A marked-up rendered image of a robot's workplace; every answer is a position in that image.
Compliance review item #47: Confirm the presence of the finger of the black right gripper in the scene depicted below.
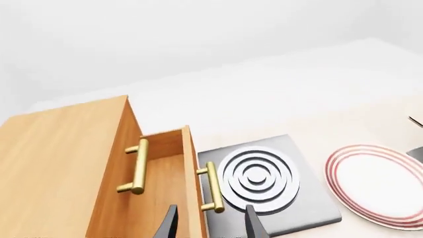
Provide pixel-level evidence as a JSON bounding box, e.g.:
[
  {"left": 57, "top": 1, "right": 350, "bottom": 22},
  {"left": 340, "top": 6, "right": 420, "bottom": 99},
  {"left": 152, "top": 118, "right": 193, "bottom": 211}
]
[{"left": 408, "top": 115, "right": 423, "bottom": 129}]

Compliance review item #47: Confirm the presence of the brass drawer handle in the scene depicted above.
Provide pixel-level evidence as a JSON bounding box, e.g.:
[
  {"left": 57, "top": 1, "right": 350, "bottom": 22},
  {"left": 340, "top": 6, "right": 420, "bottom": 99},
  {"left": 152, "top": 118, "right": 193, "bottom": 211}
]
[
  {"left": 116, "top": 138, "right": 150, "bottom": 196},
  {"left": 196, "top": 161, "right": 226, "bottom": 214}
]

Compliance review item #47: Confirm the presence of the flat black stove plate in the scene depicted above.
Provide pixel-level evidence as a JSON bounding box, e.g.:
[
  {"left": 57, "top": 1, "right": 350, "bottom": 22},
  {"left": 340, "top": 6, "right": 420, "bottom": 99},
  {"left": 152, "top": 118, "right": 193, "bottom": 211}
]
[{"left": 197, "top": 134, "right": 343, "bottom": 238}]

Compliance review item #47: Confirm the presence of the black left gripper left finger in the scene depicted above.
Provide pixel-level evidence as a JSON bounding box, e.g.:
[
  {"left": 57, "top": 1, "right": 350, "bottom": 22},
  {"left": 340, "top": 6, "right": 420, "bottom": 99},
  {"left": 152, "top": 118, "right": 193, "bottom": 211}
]
[{"left": 152, "top": 204, "right": 180, "bottom": 238}]

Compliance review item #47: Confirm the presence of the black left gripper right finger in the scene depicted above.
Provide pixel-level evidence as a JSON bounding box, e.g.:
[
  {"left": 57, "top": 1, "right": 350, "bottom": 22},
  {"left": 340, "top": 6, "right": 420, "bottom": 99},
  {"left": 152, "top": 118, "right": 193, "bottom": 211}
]
[{"left": 244, "top": 204, "right": 270, "bottom": 238}]

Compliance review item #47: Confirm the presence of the wooden cabinet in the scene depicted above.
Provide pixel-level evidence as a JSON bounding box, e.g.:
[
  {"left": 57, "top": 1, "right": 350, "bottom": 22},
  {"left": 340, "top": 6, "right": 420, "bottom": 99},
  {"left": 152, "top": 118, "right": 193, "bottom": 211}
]
[{"left": 0, "top": 95, "right": 210, "bottom": 238}]

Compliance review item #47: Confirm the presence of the wooden drawer, open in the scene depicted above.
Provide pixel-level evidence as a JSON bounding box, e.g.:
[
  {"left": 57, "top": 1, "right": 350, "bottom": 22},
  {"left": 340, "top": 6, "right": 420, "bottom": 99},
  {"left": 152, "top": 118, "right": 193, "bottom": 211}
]
[{"left": 132, "top": 125, "right": 210, "bottom": 238}]

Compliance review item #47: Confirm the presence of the white plate with red rings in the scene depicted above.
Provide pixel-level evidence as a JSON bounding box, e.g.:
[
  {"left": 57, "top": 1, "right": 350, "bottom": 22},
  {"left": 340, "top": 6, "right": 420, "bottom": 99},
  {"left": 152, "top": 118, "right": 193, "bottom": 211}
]
[{"left": 323, "top": 143, "right": 423, "bottom": 228}]

